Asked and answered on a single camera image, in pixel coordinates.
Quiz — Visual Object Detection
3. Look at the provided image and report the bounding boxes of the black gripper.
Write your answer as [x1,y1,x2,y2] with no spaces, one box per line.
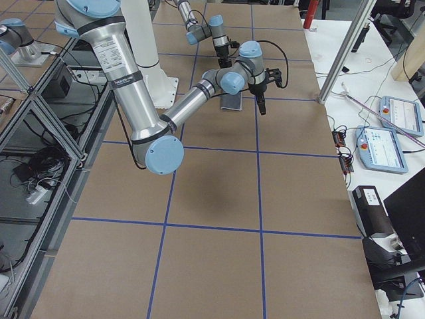
[214,46,232,68]
[248,80,267,116]

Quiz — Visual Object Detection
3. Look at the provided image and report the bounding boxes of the pink and grey towel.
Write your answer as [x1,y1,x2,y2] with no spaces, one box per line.
[220,92,242,111]

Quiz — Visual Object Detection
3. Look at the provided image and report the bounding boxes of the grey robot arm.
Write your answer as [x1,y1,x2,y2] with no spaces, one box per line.
[174,1,239,68]
[54,1,268,175]

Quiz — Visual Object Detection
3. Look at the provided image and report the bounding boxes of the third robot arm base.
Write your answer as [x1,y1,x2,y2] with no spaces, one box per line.
[1,18,58,67]

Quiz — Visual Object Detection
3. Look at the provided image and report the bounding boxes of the small black circuit board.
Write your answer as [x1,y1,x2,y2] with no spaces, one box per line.
[332,130,346,147]

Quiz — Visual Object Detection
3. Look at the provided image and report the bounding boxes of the red fire extinguisher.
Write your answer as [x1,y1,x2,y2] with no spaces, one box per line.
[303,0,320,29]

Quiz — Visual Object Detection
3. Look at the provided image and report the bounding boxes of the lower teach pendant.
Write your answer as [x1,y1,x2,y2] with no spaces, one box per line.
[355,126,408,174]

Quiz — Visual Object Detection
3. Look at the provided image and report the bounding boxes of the teach pendant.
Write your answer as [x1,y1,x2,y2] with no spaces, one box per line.
[355,126,408,174]
[379,96,424,137]

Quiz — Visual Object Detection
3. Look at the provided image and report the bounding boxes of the upper teach pendant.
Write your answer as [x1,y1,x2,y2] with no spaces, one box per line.
[379,96,424,137]

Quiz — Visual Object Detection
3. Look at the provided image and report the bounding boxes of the black office chair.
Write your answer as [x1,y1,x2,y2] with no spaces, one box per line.
[371,0,416,44]

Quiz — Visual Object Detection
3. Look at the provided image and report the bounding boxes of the black box with label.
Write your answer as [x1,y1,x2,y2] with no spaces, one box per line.
[352,185,394,238]

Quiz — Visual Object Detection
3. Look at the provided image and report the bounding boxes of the black monitor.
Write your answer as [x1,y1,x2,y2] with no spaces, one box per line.
[384,169,424,258]

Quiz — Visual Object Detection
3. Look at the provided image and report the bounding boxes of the white power strip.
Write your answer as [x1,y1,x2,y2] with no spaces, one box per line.
[26,185,47,205]

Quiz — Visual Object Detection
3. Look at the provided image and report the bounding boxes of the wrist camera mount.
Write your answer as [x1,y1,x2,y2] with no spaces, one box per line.
[229,41,240,49]
[266,68,283,88]

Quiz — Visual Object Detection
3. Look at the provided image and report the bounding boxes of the left black braided cable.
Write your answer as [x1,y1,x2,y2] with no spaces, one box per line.
[184,9,213,34]

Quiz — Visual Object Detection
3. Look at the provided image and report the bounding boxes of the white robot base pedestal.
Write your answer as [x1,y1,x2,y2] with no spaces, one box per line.
[121,0,179,109]

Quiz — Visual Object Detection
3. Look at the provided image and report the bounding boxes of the aluminium frame post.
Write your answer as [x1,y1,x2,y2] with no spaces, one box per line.
[317,0,377,104]

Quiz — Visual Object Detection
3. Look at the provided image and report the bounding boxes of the aluminium frame rail structure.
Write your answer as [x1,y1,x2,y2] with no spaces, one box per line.
[1,29,111,318]

